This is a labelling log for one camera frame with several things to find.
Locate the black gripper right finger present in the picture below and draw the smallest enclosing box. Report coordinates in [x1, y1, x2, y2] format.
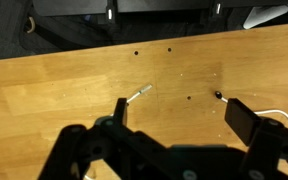
[225, 98, 261, 146]

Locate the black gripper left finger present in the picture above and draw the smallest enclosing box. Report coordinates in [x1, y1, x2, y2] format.
[113, 98, 128, 126]

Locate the white rope with taped ends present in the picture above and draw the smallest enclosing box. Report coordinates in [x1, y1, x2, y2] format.
[83, 83, 288, 180]

